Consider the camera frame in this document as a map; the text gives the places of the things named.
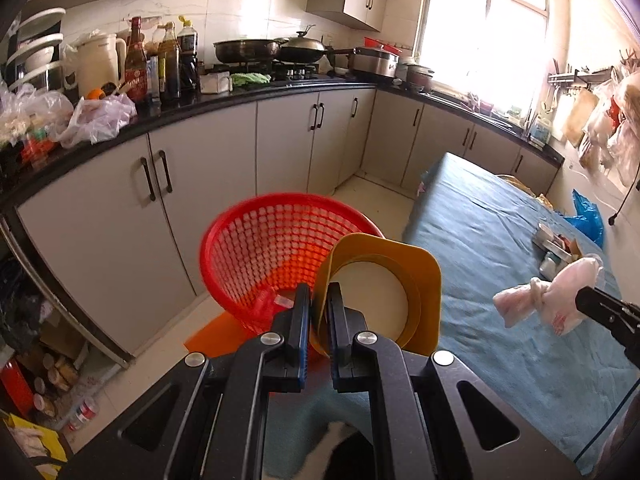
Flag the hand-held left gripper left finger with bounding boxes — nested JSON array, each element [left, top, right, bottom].
[[60, 284, 313, 480]]

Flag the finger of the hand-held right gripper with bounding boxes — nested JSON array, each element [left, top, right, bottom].
[[606, 317, 640, 362], [575, 286, 640, 328]]

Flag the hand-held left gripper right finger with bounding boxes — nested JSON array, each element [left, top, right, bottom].
[[326, 282, 583, 480]]

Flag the knotted white plastic bag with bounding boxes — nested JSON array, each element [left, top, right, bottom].
[[492, 256, 606, 337]]

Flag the clear plastic cup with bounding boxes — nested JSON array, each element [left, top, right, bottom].
[[539, 252, 562, 279]]

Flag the grey white medicine box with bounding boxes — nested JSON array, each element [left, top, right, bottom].
[[532, 222, 575, 263]]

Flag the red plastic basket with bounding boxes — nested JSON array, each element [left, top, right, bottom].
[[199, 192, 386, 337]]

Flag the red snack wrapper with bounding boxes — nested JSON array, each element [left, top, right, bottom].
[[250, 291, 297, 322]]

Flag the blue plastic bag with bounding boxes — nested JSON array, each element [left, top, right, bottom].
[[560, 189, 605, 248]]

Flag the orange floor mat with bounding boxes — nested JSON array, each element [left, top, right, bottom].
[[184, 310, 253, 359]]

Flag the blue tablecloth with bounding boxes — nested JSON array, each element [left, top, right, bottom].
[[402, 152, 640, 476]]

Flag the dish soap bottle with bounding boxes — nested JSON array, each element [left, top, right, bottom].
[[529, 114, 554, 144]]

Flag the hanging plastic bags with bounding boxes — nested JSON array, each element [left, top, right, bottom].
[[562, 50, 640, 187]]

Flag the grey base cabinets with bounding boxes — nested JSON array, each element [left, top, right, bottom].
[[0, 85, 564, 367]]

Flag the plastic bottle with red label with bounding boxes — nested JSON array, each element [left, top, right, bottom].
[[66, 396, 101, 432]]

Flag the group of tin cans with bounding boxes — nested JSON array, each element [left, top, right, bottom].
[[32, 351, 79, 417]]

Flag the gas stove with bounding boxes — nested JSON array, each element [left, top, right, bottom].
[[207, 60, 332, 84]]

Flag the white plastic container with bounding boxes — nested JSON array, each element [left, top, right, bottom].
[[200, 71, 234, 95]]

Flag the small dark pot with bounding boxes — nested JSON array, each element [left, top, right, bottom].
[[406, 64, 435, 92]]

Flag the stainless steel pot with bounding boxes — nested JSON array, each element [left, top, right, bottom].
[[348, 47, 399, 80]]

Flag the yellow printed bag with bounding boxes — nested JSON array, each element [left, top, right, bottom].
[[0, 409, 69, 477]]

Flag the black plastic bag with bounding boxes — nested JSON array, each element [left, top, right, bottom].
[[0, 255, 57, 352]]

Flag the window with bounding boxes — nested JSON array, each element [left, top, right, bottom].
[[415, 0, 569, 112]]

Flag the red box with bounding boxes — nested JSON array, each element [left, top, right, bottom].
[[0, 359, 37, 417]]

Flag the black wok with lid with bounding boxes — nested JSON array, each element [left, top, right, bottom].
[[277, 31, 357, 64]]

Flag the black frying pan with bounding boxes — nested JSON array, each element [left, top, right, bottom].
[[213, 37, 289, 64]]

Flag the red lid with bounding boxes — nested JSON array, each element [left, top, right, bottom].
[[364, 36, 402, 56]]

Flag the amber oil bottle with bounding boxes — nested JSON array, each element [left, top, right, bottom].
[[157, 21, 181, 101]]

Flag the dark soy sauce bottle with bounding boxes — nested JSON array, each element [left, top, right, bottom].
[[176, 16, 200, 94]]

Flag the red label sauce bottle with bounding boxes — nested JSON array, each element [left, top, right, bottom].
[[124, 16, 149, 104]]

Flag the cream electric kettle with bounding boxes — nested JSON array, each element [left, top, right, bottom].
[[74, 33, 127, 99]]

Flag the clear bag of food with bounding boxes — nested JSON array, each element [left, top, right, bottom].
[[0, 80, 76, 147]]

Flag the white dish rack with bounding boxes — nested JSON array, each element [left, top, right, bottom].
[[5, 7, 67, 92]]

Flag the blue cable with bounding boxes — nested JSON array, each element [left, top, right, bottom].
[[572, 394, 628, 462]]

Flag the black hanging cable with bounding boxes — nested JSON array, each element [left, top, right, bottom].
[[607, 179, 640, 227]]

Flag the metal wall rack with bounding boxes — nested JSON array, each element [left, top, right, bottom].
[[547, 65, 617, 92]]

